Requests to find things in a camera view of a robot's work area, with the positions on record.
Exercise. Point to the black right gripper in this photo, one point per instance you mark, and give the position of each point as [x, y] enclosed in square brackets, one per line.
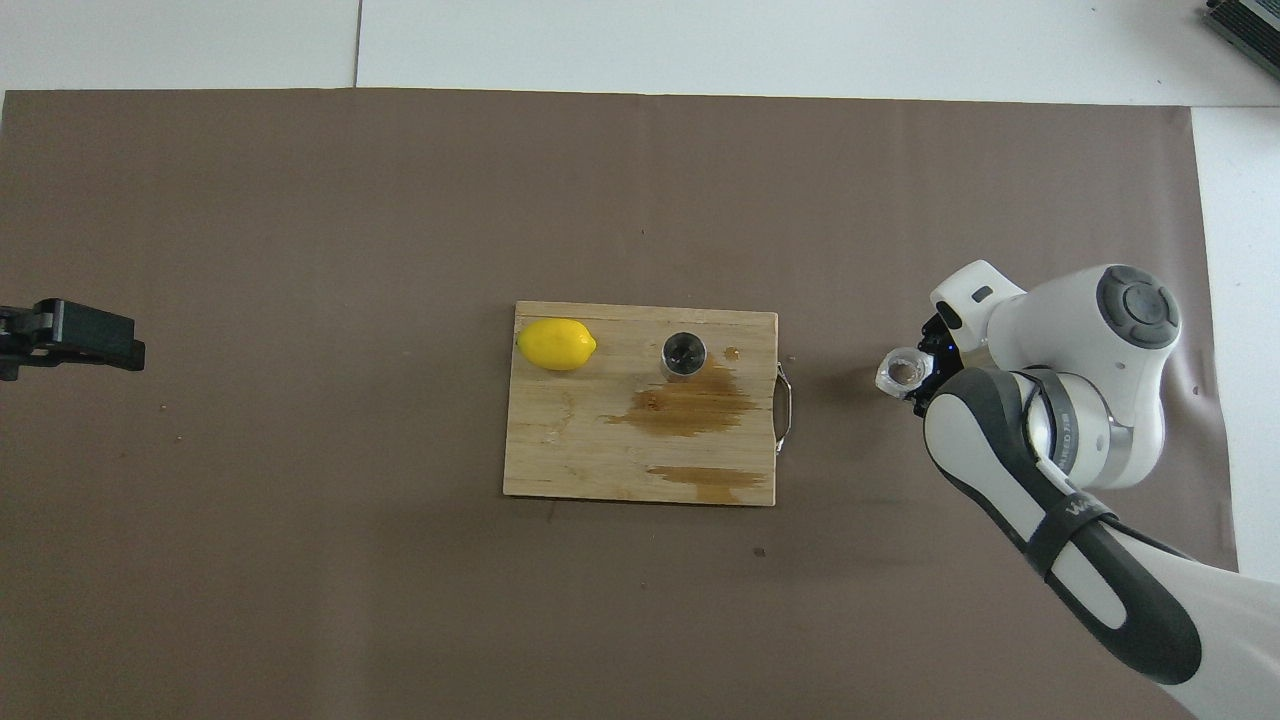
[950, 360]

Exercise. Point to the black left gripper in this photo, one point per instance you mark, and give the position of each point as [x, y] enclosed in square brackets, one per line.
[12, 345]

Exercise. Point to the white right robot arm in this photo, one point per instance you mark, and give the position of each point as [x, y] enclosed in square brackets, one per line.
[1080, 330]

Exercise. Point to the steel double jigger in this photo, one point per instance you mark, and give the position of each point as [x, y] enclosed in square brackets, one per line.
[684, 356]

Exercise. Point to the clear glass cup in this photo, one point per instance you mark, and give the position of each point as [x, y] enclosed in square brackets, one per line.
[903, 371]

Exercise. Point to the yellow lemon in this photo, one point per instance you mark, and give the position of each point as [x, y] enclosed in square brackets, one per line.
[555, 345]

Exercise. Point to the brown paper table mat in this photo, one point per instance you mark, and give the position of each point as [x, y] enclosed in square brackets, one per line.
[300, 200]

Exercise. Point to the dark grey finned device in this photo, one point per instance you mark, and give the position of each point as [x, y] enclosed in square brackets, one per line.
[1250, 20]

